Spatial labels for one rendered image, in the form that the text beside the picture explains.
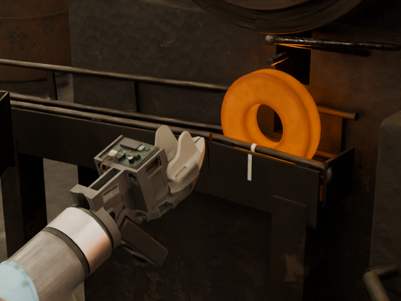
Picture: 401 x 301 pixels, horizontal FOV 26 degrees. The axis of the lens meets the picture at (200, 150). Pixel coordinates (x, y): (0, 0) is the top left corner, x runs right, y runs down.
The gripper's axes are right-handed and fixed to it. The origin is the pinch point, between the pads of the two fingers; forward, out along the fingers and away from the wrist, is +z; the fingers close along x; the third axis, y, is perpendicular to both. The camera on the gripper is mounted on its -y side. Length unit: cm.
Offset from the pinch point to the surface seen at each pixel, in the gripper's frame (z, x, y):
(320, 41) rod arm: 14.1, -11.8, 10.4
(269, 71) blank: 17.6, 0.0, 1.4
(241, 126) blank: 13.7, 3.8, -6.4
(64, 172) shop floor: 75, 143, -103
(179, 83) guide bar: 19.8, 20.7, -6.5
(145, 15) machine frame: 24.2, 29.1, 2.4
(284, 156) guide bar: 10.8, -5.6, -7.4
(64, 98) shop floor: 130, 205, -121
